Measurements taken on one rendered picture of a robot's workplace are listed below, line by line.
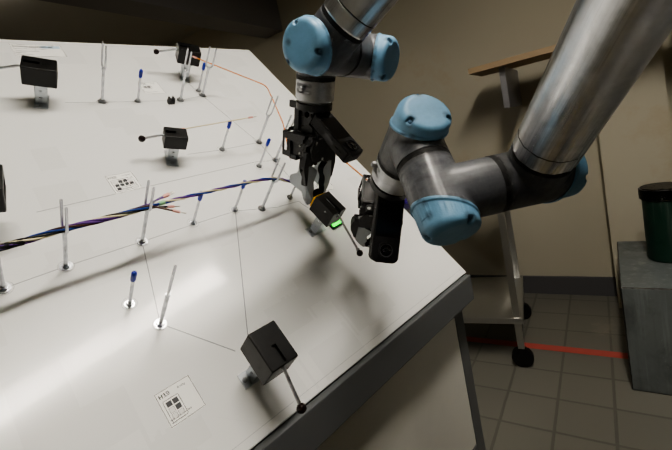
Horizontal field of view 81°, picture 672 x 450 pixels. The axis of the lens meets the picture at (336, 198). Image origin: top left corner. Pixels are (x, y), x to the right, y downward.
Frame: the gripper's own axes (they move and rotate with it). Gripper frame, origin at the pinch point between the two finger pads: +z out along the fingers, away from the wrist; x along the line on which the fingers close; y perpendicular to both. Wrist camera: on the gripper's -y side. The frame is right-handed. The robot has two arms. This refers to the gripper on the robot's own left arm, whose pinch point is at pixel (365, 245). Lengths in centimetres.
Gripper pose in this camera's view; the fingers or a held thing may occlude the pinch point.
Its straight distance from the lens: 79.3
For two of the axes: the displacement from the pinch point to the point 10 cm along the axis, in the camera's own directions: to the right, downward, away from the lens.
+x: -9.9, -1.2, -1.1
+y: 0.4, -8.3, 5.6
